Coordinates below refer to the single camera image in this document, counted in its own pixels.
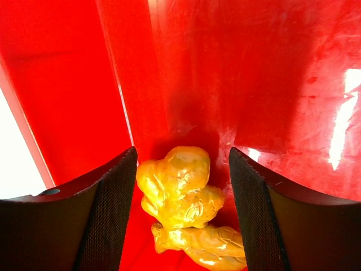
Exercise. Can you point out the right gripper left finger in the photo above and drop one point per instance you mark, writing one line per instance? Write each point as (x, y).
(79, 225)

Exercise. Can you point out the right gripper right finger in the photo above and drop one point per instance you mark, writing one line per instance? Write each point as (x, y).
(287, 226)

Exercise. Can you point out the yellow ginger toy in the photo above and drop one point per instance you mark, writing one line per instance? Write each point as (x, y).
(177, 194)

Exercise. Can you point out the red plastic tray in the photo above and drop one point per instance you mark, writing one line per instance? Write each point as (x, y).
(278, 80)

